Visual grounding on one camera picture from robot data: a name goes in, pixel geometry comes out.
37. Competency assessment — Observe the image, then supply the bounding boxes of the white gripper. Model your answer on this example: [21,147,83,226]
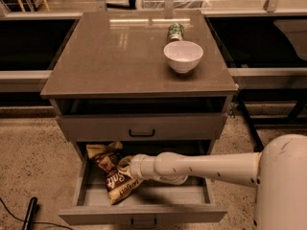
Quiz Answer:
[118,154,156,180]

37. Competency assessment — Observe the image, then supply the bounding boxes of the brown sea salt chip bag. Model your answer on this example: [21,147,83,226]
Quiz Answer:
[86,141,143,205]

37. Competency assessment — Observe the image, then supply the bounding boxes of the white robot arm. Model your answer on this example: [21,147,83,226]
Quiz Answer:
[118,134,307,230]

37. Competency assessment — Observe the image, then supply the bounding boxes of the closed grey top drawer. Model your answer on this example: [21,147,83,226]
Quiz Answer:
[57,114,226,142]

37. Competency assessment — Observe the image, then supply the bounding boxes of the open grey middle drawer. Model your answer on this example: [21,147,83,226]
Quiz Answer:
[59,142,227,229]

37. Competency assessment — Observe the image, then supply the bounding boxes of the grey drawer cabinet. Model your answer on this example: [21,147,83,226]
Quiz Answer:
[41,11,238,154]

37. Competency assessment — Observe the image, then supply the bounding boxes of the black bar on floor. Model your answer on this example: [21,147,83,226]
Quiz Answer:
[22,197,38,230]

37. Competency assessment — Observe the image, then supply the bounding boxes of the white ceramic bowl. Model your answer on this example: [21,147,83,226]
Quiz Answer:
[163,41,203,74]

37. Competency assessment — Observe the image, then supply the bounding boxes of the green soda can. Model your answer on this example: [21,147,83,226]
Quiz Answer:
[167,23,184,42]

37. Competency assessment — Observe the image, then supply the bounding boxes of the black cable on floor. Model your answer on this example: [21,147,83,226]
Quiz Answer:
[0,197,75,230]

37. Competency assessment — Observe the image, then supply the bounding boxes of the black table leg frame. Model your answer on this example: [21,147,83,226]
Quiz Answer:
[238,100,307,151]

